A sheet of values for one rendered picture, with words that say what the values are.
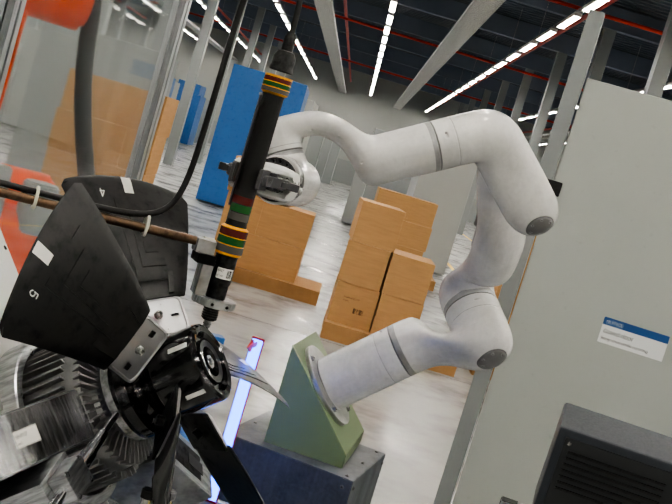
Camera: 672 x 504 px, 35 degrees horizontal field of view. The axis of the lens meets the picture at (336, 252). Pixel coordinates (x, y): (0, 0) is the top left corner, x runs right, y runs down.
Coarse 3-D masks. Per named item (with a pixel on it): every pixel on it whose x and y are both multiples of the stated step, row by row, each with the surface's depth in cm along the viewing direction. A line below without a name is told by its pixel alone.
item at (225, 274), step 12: (288, 36) 162; (288, 48) 162; (276, 60) 161; (288, 60) 161; (288, 72) 162; (216, 252) 165; (216, 264) 164; (228, 264) 164; (216, 276) 164; (228, 276) 165; (216, 288) 164; (204, 312) 165; (216, 312) 166
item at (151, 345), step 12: (144, 324) 150; (156, 324) 151; (144, 336) 151; (156, 336) 152; (132, 348) 150; (156, 348) 153; (120, 360) 149; (132, 360) 151; (144, 360) 152; (120, 372) 150; (132, 372) 151
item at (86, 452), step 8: (112, 416) 151; (112, 424) 150; (96, 432) 146; (104, 432) 146; (96, 440) 143; (104, 440) 145; (88, 448) 141; (96, 448) 142; (88, 456) 139; (96, 456) 141; (88, 464) 138; (64, 488) 131; (56, 496) 129; (64, 496) 130
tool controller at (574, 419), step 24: (576, 408) 192; (576, 432) 184; (600, 432) 185; (624, 432) 187; (648, 432) 190; (552, 456) 186; (576, 456) 184; (600, 456) 183; (624, 456) 182; (648, 456) 181; (552, 480) 187; (576, 480) 185; (600, 480) 184; (624, 480) 183; (648, 480) 182
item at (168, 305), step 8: (176, 296) 164; (152, 304) 162; (160, 304) 162; (168, 304) 163; (176, 304) 163; (152, 312) 161; (168, 312) 162; (176, 312) 162; (184, 312) 163; (160, 320) 161; (168, 320) 161; (176, 320) 162; (184, 320) 162; (168, 328) 160; (176, 328) 161
